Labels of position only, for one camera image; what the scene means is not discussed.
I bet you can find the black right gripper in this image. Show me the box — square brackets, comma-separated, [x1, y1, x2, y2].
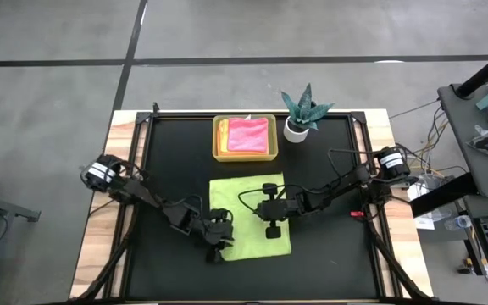
[254, 182, 301, 240]

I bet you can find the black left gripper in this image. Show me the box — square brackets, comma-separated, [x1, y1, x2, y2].
[192, 208, 235, 264]

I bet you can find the green microfiber towel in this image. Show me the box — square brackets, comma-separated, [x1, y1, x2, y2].
[208, 172, 292, 262]

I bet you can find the pink microfiber towel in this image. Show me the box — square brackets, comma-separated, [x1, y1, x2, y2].
[226, 117, 269, 154]

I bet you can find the yellow plastic bin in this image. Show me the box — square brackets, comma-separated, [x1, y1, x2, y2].
[212, 114, 279, 163]

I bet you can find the artificial plant in white pot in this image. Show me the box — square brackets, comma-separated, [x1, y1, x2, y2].
[280, 83, 336, 144]

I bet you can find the white paper sheet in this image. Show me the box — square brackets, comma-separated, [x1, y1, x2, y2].
[413, 215, 435, 230]

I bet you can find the clear plastic bottle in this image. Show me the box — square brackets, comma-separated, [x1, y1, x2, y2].
[444, 214, 474, 232]

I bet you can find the dark grey side desk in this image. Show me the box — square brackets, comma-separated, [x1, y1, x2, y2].
[408, 82, 488, 305]

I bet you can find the black pole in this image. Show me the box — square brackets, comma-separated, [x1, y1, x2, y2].
[455, 42, 488, 99]

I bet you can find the black aluminium table frame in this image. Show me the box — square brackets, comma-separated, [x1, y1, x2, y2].
[69, 101, 435, 305]

